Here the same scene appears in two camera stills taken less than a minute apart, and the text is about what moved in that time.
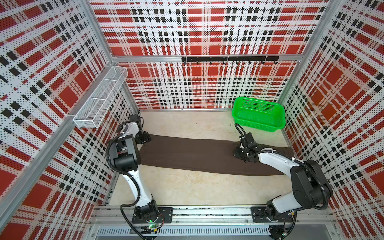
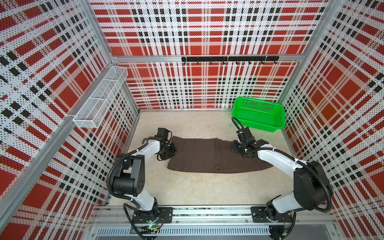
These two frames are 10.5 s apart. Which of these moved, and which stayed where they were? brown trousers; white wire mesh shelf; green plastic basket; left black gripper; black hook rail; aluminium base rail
Moved: left black gripper; brown trousers
Stayed: aluminium base rail; white wire mesh shelf; green plastic basket; black hook rail
